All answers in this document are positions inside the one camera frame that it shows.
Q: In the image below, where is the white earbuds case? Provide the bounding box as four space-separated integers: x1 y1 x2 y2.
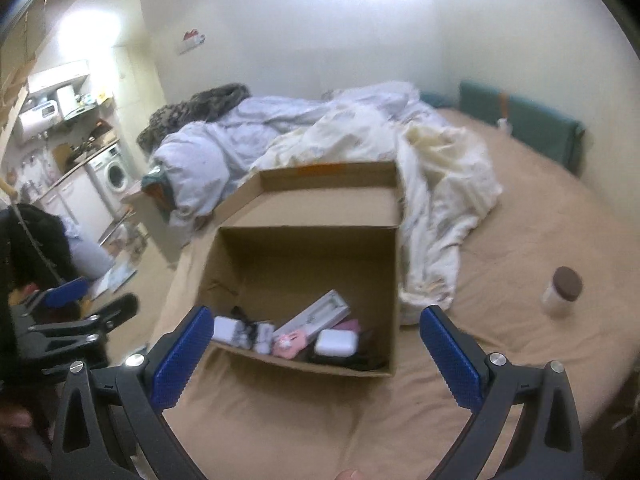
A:
314 330 359 358

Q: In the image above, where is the white washing machine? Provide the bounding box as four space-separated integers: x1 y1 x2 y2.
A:
87 143 134 218

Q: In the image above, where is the brown cardboard box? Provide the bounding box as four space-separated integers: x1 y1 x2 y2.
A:
194 162 401 377

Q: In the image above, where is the black bag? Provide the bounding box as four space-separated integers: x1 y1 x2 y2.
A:
6 204 78 289

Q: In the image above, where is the white jar brown lid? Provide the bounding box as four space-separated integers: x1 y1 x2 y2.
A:
540 266 584 318

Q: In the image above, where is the small white tube bottle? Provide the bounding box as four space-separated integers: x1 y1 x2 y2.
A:
253 322 274 356

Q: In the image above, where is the white rumpled duvet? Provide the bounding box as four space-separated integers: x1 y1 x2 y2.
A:
142 81 502 325

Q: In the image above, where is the white remote control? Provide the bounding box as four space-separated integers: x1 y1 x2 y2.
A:
273 290 350 341

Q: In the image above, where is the teal headboard cushion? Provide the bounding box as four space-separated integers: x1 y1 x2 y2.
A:
420 80 587 176

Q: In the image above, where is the tan bed sheet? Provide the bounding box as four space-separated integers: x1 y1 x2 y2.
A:
166 110 639 479

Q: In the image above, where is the camouflage blanket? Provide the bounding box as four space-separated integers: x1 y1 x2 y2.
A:
137 84 250 157

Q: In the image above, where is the black corded tool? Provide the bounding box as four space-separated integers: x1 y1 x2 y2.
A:
297 330 388 372

